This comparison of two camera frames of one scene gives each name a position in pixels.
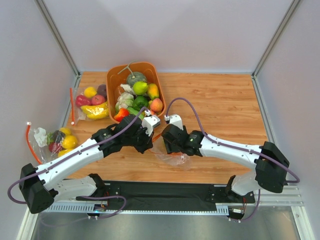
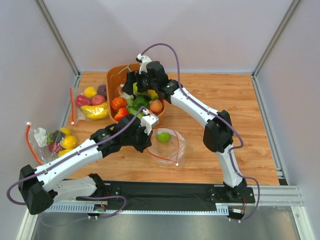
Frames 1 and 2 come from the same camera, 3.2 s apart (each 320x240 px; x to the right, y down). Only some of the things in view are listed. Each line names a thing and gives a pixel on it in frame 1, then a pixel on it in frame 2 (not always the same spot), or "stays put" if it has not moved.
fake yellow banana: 96,111 stays put
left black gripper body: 145,139 stays put
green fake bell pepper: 140,101 stays put
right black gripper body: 169,138 to 135,81
